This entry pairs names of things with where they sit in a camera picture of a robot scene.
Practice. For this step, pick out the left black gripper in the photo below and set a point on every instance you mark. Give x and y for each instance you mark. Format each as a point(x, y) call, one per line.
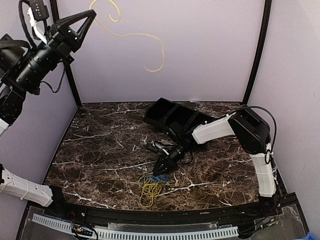
point(63, 38)

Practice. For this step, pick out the black front rail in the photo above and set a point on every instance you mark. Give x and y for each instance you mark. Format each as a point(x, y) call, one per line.
point(240, 214)

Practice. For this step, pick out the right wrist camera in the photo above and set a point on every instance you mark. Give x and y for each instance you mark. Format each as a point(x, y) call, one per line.
point(158, 147)

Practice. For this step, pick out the left black frame post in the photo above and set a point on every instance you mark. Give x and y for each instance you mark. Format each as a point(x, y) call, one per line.
point(68, 71)

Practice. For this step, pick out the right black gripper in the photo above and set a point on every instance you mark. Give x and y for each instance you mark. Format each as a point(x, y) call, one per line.
point(172, 165)

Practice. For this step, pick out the black three-compartment bin tray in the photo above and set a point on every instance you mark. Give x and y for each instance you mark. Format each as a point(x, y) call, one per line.
point(176, 120)

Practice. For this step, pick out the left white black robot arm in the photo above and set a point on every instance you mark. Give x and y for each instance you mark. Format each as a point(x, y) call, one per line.
point(22, 68)

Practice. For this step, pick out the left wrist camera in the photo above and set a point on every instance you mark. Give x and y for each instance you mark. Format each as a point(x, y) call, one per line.
point(37, 12)

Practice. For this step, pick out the blue object bottom corner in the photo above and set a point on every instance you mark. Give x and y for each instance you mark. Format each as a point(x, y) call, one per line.
point(310, 236)

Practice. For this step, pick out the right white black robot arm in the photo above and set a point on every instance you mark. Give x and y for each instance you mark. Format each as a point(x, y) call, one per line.
point(251, 131)

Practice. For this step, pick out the right black frame post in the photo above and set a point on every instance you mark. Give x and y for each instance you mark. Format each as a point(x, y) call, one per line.
point(259, 51)

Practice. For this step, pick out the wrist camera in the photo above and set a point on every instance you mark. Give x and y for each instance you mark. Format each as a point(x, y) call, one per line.
point(37, 12)
point(158, 147)

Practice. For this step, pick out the black frame post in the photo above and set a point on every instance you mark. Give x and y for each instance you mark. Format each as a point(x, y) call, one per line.
point(259, 51)
point(68, 71)

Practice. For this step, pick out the white slotted cable duct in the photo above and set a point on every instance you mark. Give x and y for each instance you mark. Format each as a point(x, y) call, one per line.
point(103, 233)

